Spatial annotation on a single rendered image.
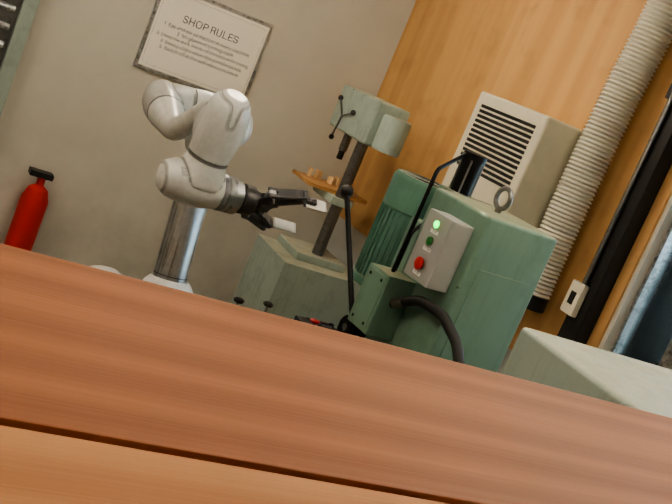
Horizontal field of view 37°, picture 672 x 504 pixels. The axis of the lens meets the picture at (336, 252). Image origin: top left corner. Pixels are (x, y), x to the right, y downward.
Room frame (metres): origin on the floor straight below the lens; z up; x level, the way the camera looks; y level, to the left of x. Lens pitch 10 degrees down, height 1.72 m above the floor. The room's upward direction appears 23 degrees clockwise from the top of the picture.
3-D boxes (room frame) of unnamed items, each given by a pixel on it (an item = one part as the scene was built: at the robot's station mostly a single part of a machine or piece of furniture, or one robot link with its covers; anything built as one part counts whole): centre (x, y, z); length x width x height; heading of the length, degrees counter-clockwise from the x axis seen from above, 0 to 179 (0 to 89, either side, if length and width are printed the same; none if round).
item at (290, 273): (5.02, 0.08, 0.79); 0.62 x 0.48 x 1.58; 27
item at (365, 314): (2.32, -0.14, 1.22); 0.09 x 0.08 x 0.15; 34
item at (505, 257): (2.35, -0.31, 1.16); 0.22 x 0.22 x 0.72; 34
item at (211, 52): (5.35, 1.05, 1.48); 0.64 x 0.02 x 0.46; 119
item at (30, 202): (4.99, 1.52, 0.30); 0.19 x 0.18 x 0.60; 29
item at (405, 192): (2.59, -0.15, 1.35); 0.18 x 0.18 x 0.31
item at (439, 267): (2.24, -0.21, 1.40); 0.10 x 0.06 x 0.16; 34
